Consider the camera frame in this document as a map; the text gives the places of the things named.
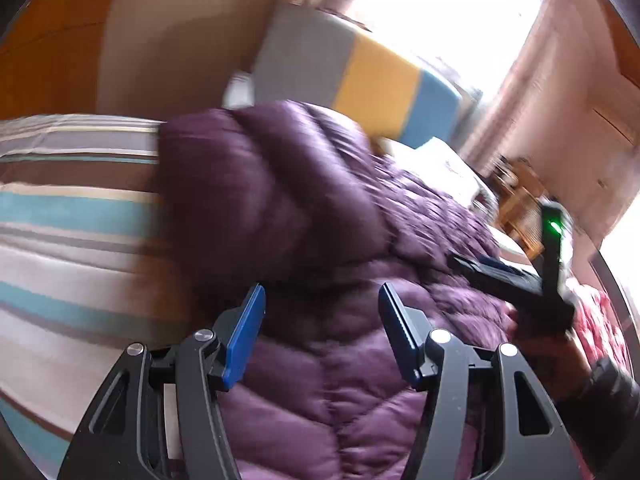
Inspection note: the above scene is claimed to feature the white air conditioner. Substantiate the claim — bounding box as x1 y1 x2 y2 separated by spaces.
592 105 640 145

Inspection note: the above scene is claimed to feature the bright window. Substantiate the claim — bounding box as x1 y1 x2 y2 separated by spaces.
345 0 546 103

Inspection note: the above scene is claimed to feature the person's right hand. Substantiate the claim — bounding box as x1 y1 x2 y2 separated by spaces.
505 305 593 396

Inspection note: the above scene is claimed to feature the side window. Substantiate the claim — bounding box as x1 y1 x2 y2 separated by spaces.
597 230 640 311

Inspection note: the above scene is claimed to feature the grey yellow blue sofa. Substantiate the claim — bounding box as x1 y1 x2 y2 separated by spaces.
222 5 483 151

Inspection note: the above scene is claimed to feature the purple quilted down jacket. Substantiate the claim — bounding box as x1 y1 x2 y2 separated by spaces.
157 100 531 480

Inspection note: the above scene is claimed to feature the pink ruffled cloth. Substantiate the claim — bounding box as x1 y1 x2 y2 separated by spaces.
570 285 632 376

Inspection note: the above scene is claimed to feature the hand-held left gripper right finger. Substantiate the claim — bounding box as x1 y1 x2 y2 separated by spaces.
378 282 586 480

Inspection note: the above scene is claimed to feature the striped bed sheet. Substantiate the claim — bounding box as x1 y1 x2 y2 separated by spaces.
0 114 236 471

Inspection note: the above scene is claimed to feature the wicker chair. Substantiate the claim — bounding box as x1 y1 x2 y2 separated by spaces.
492 157 556 261

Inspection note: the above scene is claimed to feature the printed white pillow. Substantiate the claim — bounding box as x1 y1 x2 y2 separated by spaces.
385 136 496 211

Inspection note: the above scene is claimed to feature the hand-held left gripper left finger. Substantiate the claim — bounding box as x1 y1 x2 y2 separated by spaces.
57 283 266 480

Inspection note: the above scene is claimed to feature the pink patterned curtain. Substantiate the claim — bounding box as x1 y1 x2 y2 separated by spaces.
460 5 601 171

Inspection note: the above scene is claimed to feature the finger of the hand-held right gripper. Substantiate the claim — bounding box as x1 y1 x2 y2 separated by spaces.
447 254 540 287

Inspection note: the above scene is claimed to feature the wooden wardrobe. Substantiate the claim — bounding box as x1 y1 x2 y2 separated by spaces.
0 0 128 122

